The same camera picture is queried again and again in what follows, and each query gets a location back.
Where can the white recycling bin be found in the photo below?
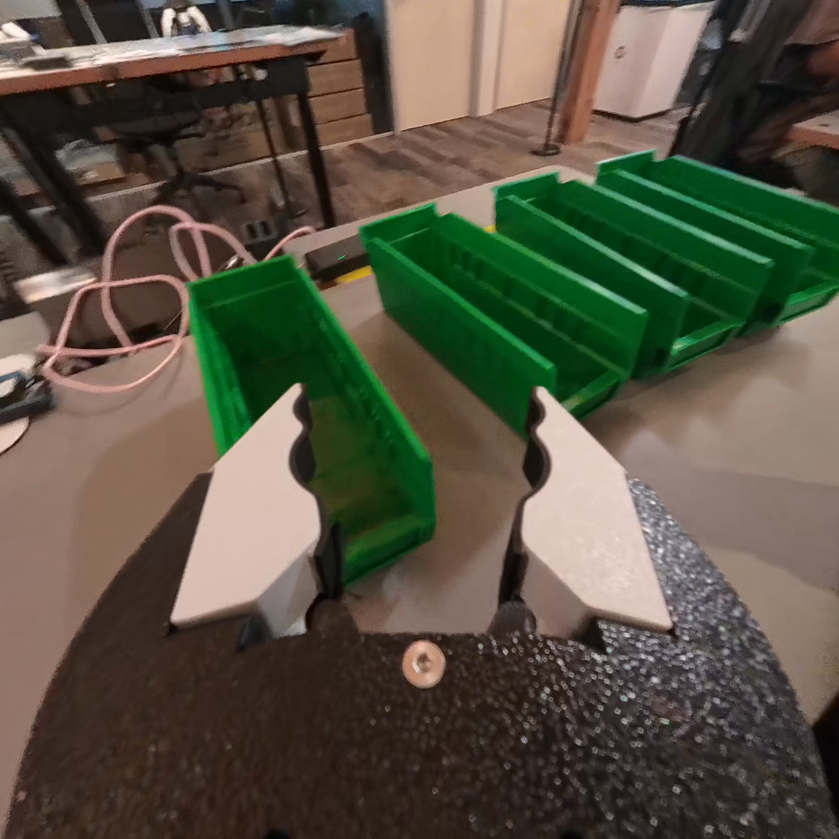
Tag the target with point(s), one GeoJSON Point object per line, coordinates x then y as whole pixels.
{"type": "Point", "coordinates": [649, 65]}

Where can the small whiteboard floor stand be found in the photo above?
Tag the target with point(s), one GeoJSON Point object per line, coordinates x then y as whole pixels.
{"type": "Point", "coordinates": [545, 149]}

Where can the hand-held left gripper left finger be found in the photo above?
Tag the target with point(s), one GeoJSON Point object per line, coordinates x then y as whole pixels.
{"type": "Point", "coordinates": [249, 511]}

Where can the black power bank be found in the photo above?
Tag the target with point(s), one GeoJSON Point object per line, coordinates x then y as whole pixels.
{"type": "Point", "coordinates": [334, 261]}

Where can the wooden top office desk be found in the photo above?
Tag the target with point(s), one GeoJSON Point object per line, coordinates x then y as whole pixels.
{"type": "Point", "coordinates": [164, 59]}

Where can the white desk lamp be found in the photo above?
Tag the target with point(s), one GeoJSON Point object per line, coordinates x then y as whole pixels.
{"type": "Point", "coordinates": [10, 436]}

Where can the black office chair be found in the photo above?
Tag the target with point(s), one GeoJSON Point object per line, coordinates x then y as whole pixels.
{"type": "Point", "coordinates": [157, 124]}

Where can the white black robot claw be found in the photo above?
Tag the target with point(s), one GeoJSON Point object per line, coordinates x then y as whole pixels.
{"type": "Point", "coordinates": [187, 19]}

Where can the stack of cardboard boxes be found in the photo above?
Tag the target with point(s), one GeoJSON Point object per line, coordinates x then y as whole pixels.
{"type": "Point", "coordinates": [337, 98]}

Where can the black battery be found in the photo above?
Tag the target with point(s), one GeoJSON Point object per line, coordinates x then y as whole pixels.
{"type": "Point", "coordinates": [26, 400]}

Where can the white door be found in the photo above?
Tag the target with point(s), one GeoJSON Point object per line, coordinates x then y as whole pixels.
{"type": "Point", "coordinates": [524, 52]}
{"type": "Point", "coordinates": [439, 65]}

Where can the wooden support post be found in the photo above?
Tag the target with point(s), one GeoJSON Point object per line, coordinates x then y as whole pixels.
{"type": "Point", "coordinates": [593, 65]}

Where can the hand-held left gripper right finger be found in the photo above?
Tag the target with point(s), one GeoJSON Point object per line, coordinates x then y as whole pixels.
{"type": "Point", "coordinates": [583, 524]}

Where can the green plastic bin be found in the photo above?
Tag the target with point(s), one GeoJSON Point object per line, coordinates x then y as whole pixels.
{"type": "Point", "coordinates": [721, 216]}
{"type": "Point", "coordinates": [367, 472]}
{"type": "Point", "coordinates": [590, 275]}
{"type": "Point", "coordinates": [459, 341]}

